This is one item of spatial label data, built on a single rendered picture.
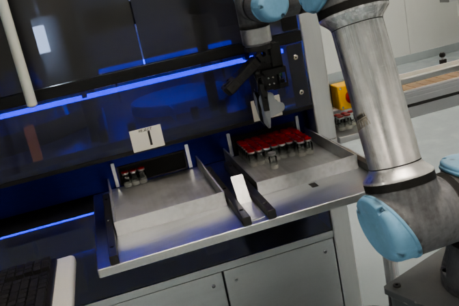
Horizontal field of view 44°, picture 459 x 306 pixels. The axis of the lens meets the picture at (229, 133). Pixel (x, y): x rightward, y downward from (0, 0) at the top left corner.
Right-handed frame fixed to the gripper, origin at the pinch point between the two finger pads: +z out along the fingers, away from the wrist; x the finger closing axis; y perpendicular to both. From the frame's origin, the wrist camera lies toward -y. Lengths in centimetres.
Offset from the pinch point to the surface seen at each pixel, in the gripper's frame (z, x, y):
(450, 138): 101, 204, 186
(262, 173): 12.9, -1.5, -3.3
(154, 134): -1.6, 10.7, -27.4
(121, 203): 12.8, 5.5, -40.3
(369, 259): 101, 87, 61
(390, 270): 70, 26, 42
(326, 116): 5.8, 10.9, 21.6
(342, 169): 12.2, -15.1, 13.2
